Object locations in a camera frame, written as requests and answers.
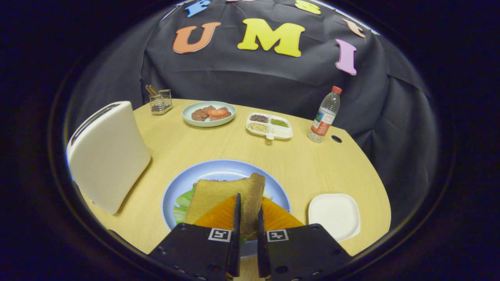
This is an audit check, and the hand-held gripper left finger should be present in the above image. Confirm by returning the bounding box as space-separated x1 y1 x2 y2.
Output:
148 193 242 281

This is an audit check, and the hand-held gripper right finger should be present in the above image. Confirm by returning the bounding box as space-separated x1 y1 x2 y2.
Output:
257 197 353 281

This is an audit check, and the brown toast slice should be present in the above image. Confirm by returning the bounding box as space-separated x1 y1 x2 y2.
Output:
184 173 266 239

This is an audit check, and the green lettuce leaf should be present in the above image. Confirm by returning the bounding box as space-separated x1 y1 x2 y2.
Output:
173 187 274 225

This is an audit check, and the blue round plate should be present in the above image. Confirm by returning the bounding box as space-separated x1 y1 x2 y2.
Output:
161 159 291 258

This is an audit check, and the white square plate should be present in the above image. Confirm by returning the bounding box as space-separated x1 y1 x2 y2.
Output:
308 193 361 242

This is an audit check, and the white divided tray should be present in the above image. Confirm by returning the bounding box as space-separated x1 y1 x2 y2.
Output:
246 112 293 141

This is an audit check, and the pale green plate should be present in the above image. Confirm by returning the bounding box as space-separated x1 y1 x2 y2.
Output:
182 101 237 128

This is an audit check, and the clear plastic water bottle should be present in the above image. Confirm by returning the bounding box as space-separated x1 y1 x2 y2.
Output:
307 86 343 143

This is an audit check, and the white toaster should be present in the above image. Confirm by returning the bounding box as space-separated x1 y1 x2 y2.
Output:
66 101 152 215

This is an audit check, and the black backdrop cloth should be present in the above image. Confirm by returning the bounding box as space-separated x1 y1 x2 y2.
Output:
64 0 440 231

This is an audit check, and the wire mesh holder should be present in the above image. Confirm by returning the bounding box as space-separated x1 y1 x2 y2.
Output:
150 89 173 115

